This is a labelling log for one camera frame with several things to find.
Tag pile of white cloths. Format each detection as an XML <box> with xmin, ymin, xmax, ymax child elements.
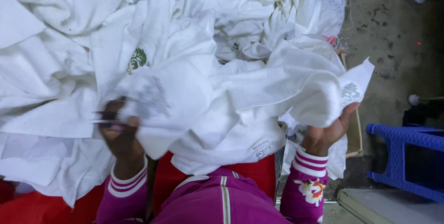
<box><xmin>0</xmin><ymin>0</ymin><xmax>348</xmax><ymax>208</ymax></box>

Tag person's magenta zip jacket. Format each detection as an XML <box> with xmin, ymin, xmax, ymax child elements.
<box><xmin>150</xmin><ymin>167</ymin><xmax>291</xmax><ymax>224</ymax></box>

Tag white woven sack pink stripe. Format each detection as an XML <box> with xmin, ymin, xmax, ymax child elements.
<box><xmin>305</xmin><ymin>0</ymin><xmax>349</xmax><ymax>49</ymax></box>

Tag person's right hand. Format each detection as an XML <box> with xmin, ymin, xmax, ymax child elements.
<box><xmin>301</xmin><ymin>102</ymin><xmax>361</xmax><ymax>157</ymax></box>

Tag person's left hand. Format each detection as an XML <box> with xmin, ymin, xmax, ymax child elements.
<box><xmin>99</xmin><ymin>98</ymin><xmax>145</xmax><ymax>164</ymax></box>

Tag purple thread snips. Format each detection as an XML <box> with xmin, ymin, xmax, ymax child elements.
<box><xmin>91</xmin><ymin>111</ymin><xmax>126</xmax><ymax>132</ymax></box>

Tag red cloth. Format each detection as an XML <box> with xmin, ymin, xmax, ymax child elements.
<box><xmin>0</xmin><ymin>151</ymin><xmax>277</xmax><ymax>224</ymax></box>

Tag white printed cloth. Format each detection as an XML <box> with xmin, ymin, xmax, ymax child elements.
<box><xmin>116</xmin><ymin>38</ymin><xmax>376</xmax><ymax>177</ymax></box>

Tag blue plastic stool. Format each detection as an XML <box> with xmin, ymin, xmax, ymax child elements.
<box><xmin>366</xmin><ymin>123</ymin><xmax>444</xmax><ymax>203</ymax></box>

